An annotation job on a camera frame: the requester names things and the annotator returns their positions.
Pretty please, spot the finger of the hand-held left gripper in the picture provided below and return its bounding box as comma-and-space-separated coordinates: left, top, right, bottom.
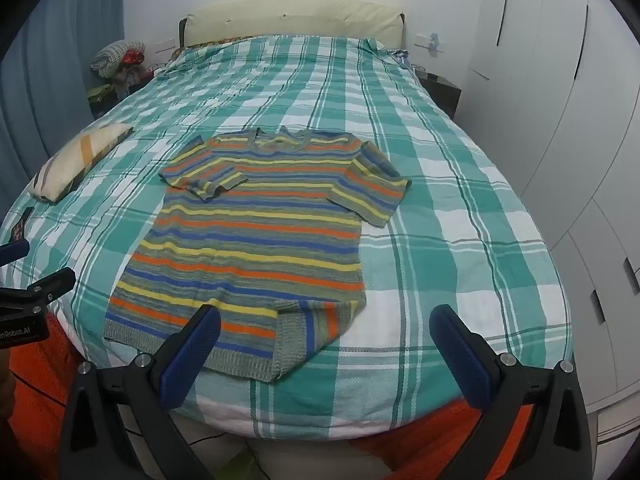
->
0, 241, 31, 267
0, 267, 77, 322

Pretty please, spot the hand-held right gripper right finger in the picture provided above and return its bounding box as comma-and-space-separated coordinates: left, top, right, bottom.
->
429, 304, 598, 480

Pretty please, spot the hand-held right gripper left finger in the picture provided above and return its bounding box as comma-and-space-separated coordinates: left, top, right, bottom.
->
59, 304, 222, 480

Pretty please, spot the striped knit sweater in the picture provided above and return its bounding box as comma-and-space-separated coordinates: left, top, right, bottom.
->
102, 126, 412, 384

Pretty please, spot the pile of assorted clothes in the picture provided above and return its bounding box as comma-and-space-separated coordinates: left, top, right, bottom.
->
87, 62, 153, 116

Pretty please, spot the orange blanket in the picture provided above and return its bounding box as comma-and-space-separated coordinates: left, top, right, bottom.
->
7, 310, 536, 480

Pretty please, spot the green plaid bed sheet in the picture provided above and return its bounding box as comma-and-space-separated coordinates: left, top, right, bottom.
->
0, 35, 573, 441

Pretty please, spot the cream orange striped pillow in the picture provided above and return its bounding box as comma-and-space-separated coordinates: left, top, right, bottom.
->
27, 122, 135, 204

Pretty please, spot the blue curtain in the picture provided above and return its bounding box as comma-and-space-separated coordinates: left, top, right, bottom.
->
0, 0, 126, 221

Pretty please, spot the grey knitted cloth bundle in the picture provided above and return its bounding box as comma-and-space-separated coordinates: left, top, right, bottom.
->
90, 40, 147, 80

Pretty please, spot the dark nightstand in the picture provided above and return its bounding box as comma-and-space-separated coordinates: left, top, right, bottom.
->
417, 72, 462, 121

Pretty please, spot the white wardrobe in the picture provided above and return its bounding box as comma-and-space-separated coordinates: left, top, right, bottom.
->
467, 0, 640, 411

